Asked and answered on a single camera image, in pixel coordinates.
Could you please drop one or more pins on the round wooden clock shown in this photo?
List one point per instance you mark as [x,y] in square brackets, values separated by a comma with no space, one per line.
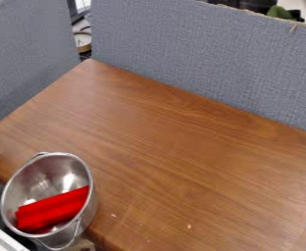
[82,39]

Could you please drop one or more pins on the stainless steel pot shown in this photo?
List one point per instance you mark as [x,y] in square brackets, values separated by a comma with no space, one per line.
[49,174]

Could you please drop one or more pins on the grey fabric partition panel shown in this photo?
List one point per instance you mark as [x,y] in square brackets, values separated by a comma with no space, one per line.
[231,55]

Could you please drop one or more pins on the green object behind partition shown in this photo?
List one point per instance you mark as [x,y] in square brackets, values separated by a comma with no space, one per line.
[278,12]

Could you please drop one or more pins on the red plastic block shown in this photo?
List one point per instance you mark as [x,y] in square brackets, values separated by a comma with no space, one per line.
[52,210]

